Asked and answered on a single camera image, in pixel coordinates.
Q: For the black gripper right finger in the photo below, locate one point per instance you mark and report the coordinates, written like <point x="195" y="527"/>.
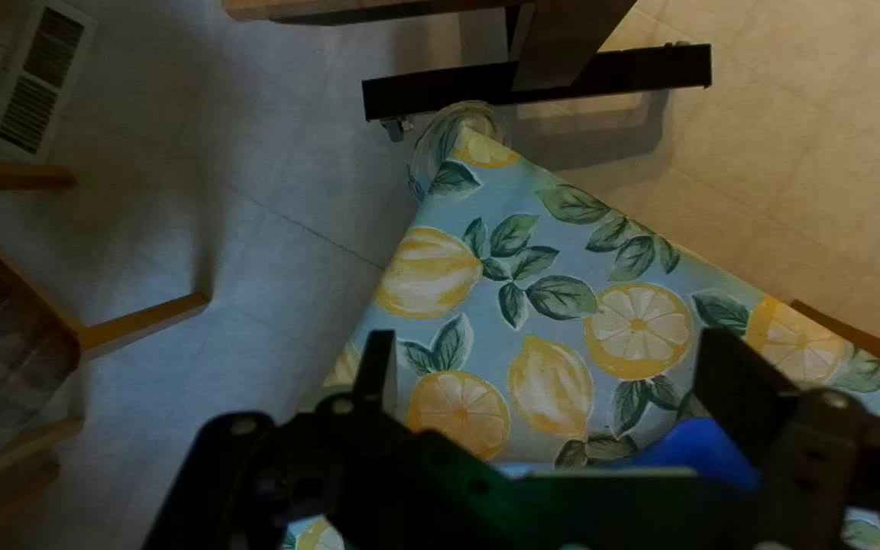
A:
<point x="749" y="406"/>

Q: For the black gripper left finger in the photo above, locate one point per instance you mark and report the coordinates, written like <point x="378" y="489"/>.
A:
<point x="378" y="369"/>

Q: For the lemon print tablecloth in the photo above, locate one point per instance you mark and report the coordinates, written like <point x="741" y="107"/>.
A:
<point x="562" y="253"/>

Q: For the white floor vent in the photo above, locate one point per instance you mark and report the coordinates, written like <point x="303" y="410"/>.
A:
<point x="38" y="78"/>

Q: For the black camera stand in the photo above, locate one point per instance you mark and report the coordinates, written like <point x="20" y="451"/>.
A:
<point x="535" y="79"/>

